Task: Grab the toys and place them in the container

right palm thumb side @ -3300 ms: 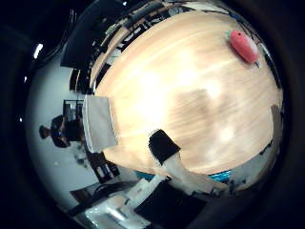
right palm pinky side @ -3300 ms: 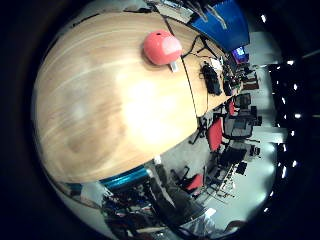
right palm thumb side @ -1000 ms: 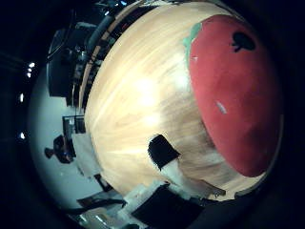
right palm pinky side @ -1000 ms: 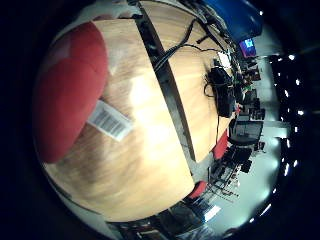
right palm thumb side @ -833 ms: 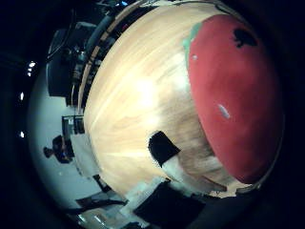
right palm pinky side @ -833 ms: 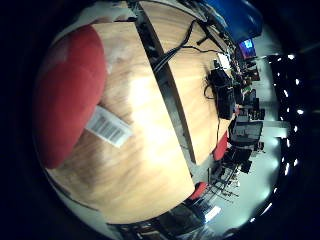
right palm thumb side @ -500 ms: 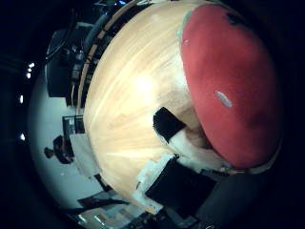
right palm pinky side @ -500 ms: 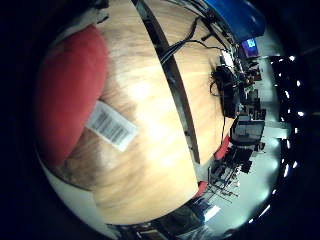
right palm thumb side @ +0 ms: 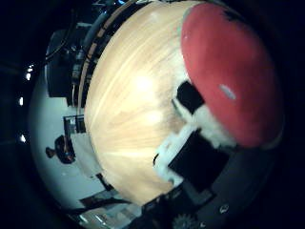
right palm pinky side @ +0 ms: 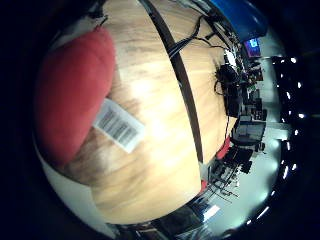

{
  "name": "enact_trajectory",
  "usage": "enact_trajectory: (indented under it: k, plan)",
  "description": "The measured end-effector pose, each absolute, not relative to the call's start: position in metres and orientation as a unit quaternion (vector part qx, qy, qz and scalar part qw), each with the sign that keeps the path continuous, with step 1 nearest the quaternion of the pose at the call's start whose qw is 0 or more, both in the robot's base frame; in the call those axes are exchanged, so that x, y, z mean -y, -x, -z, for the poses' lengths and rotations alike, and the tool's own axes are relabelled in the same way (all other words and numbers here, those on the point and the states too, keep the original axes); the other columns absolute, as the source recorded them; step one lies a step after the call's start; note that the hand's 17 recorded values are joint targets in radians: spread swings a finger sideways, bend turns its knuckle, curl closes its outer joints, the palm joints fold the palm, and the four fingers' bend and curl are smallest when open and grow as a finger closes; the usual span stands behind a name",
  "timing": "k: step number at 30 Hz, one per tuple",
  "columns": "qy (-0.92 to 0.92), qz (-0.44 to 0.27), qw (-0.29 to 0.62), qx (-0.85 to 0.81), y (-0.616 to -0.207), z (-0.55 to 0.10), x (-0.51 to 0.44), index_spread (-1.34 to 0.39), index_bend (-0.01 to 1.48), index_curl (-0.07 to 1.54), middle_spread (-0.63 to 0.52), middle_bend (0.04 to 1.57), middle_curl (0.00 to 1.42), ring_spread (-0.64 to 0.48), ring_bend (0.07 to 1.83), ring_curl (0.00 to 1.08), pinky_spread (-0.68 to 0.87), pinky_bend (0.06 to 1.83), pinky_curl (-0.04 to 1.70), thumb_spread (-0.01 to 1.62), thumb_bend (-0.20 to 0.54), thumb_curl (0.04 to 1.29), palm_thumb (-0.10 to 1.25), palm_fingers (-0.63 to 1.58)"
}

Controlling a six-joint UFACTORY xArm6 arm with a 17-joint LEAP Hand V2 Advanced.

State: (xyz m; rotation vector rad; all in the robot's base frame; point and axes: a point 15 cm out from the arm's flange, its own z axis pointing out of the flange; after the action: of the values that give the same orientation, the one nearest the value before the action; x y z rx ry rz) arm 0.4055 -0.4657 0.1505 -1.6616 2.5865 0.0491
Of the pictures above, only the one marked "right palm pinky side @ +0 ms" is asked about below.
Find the red and white plush toy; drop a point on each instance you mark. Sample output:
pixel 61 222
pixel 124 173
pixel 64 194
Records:
pixel 75 96

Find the dark strip across table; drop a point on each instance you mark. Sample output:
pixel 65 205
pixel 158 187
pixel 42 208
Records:
pixel 181 80

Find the red office chair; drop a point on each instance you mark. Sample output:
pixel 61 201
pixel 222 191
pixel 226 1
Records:
pixel 224 150

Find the computer monitor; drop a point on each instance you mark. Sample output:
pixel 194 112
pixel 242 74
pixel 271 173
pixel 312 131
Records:
pixel 252 47

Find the blue panel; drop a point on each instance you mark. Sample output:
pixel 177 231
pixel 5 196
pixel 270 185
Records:
pixel 243 16

